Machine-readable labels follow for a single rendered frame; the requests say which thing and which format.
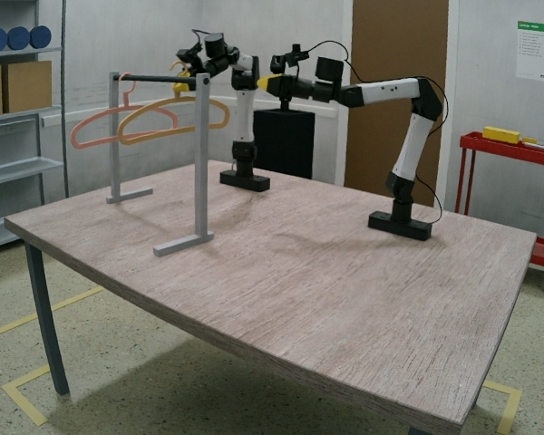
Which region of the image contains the pink plastic hanger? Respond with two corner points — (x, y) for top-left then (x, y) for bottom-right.
(70, 82), (178, 150)

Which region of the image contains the tan clothes hanger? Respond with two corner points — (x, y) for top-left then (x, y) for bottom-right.
(118, 61), (230, 146)

